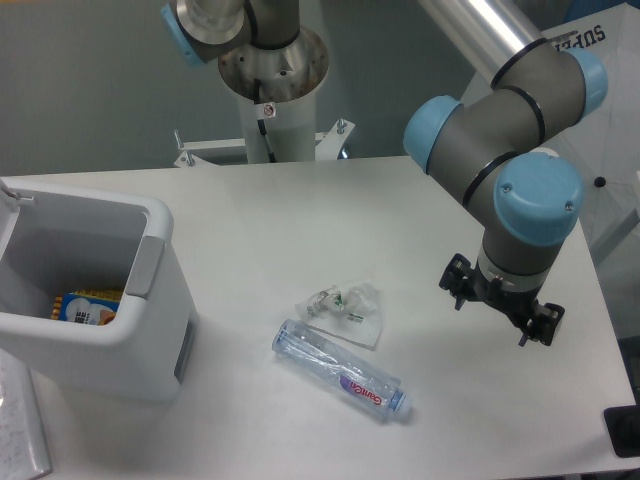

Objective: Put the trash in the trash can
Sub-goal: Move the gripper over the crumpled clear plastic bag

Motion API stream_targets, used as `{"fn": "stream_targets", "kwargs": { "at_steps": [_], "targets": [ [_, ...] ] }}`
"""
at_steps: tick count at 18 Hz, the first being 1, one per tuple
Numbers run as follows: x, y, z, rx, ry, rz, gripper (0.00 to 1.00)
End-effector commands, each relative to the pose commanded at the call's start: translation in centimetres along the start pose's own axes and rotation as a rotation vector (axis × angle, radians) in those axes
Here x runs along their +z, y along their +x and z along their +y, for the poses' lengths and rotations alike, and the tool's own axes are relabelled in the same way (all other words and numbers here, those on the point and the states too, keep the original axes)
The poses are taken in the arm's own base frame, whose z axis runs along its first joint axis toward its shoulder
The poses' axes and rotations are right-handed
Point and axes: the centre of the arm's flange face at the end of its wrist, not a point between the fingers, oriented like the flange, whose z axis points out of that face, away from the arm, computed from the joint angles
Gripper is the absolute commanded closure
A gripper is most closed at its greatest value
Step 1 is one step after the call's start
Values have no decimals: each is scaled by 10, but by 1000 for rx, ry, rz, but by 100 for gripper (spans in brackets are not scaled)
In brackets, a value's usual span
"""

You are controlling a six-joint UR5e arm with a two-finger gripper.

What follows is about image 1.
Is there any blue orange snack package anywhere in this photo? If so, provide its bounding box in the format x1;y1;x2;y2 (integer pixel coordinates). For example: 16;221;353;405
50;289;123;326

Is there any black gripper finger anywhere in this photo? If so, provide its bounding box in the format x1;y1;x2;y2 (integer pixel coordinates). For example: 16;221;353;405
518;303;565;347
439;253;475;310

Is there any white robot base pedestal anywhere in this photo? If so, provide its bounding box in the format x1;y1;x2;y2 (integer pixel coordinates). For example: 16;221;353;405
218;28;329;144

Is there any white umbrella with lettering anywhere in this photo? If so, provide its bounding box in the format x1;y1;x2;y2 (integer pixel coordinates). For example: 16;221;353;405
458;2;640;281

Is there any clear plastic water bottle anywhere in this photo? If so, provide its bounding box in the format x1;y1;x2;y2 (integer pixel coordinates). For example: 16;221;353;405
272;319;412;423

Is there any white metal mounting bracket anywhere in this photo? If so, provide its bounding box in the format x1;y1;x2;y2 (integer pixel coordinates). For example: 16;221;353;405
174;118;355;167

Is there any black device at edge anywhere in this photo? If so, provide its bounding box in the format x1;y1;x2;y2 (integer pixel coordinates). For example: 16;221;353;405
603;405;639;458

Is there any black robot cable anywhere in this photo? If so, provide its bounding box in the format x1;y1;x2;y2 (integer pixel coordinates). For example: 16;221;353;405
252;78;278;164

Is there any white plastic trash can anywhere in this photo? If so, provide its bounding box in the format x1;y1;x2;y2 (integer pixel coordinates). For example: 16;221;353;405
1;178;198;401

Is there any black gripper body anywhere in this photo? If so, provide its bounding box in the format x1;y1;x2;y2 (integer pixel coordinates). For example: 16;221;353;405
471;263;543;325

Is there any clear plastic wrapper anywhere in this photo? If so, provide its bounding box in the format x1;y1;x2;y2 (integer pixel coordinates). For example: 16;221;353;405
295;279;383;350

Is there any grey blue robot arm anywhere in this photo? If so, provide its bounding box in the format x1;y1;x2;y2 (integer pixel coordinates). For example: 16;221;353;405
161;1;608;345

